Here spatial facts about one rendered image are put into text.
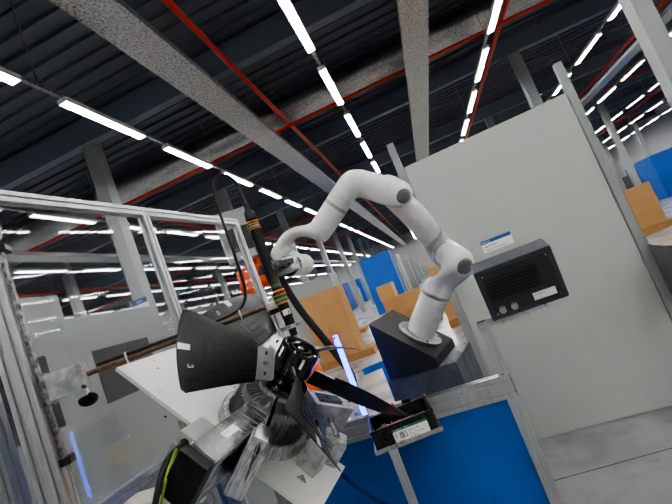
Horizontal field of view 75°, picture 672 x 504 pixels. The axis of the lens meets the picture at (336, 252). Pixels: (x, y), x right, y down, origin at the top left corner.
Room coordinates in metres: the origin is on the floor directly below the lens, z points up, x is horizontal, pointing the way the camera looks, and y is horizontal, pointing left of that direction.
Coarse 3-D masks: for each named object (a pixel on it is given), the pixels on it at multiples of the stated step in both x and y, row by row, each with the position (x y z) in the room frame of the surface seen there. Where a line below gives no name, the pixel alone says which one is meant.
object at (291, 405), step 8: (296, 376) 1.15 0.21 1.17; (296, 384) 1.09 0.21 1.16; (296, 392) 1.05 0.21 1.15; (288, 400) 0.98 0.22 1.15; (296, 400) 1.02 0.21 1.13; (304, 400) 1.08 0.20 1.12; (288, 408) 0.95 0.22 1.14; (296, 408) 0.99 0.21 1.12; (304, 408) 1.04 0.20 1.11; (296, 416) 0.96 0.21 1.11; (304, 416) 1.00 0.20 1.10; (312, 416) 1.07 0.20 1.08; (304, 424) 0.97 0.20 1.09; (312, 424) 1.02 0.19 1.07; (312, 432) 0.99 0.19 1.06; (320, 440) 1.02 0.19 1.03; (320, 448) 0.98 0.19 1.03; (328, 456) 1.00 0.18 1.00; (336, 464) 1.04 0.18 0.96
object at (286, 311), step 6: (246, 204) 1.38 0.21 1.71; (246, 210) 1.37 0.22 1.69; (252, 210) 1.38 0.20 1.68; (246, 216) 1.37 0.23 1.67; (252, 216) 1.37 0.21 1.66; (282, 306) 1.37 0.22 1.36; (288, 306) 1.38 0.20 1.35; (282, 312) 1.37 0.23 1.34; (288, 312) 1.37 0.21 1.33; (282, 318) 1.38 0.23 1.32; (288, 318) 1.37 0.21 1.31; (288, 324) 1.37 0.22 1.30; (294, 330) 1.38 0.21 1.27
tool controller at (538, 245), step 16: (496, 256) 1.56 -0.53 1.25; (512, 256) 1.49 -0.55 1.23; (528, 256) 1.46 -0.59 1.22; (544, 256) 1.45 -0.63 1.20; (480, 272) 1.50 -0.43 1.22; (496, 272) 1.49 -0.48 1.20; (512, 272) 1.48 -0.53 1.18; (528, 272) 1.47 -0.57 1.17; (544, 272) 1.46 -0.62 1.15; (560, 272) 1.46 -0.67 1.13; (480, 288) 1.52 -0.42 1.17; (496, 288) 1.51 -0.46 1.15; (512, 288) 1.50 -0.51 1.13; (528, 288) 1.49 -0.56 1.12; (544, 288) 1.48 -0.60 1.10; (560, 288) 1.47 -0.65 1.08; (496, 304) 1.53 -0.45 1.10; (512, 304) 1.50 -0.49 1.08; (528, 304) 1.51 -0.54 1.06
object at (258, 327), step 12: (228, 300) 1.46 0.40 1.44; (240, 300) 1.47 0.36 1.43; (252, 300) 1.48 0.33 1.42; (228, 312) 1.42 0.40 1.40; (264, 312) 1.43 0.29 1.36; (228, 324) 1.39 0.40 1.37; (240, 324) 1.39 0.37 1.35; (252, 324) 1.39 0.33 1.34; (264, 324) 1.39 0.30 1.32; (252, 336) 1.36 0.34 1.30; (264, 336) 1.36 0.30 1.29
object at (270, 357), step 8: (264, 352) 1.23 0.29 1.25; (272, 352) 1.25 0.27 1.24; (264, 360) 1.23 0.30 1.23; (272, 360) 1.25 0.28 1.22; (256, 368) 1.21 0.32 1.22; (264, 368) 1.22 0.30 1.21; (272, 368) 1.24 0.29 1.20; (256, 376) 1.20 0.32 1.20; (264, 376) 1.22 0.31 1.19; (272, 376) 1.24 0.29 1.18
